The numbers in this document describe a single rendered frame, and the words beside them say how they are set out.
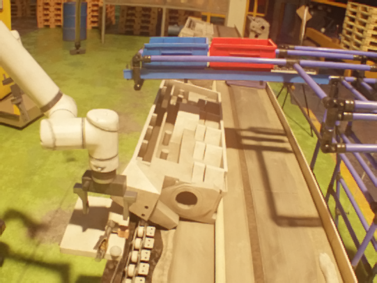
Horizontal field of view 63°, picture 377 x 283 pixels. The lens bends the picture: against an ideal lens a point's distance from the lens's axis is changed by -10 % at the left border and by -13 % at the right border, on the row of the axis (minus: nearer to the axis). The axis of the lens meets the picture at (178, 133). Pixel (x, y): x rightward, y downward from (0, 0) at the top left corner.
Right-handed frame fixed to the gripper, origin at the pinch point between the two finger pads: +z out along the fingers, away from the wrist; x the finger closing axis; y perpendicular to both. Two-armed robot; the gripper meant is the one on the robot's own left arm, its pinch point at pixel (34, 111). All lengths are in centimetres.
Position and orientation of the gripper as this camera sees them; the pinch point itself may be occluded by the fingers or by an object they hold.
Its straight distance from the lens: 141.1
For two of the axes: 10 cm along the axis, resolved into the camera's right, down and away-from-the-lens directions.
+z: 3.0, 9.2, 2.7
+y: 9.4, -2.3, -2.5
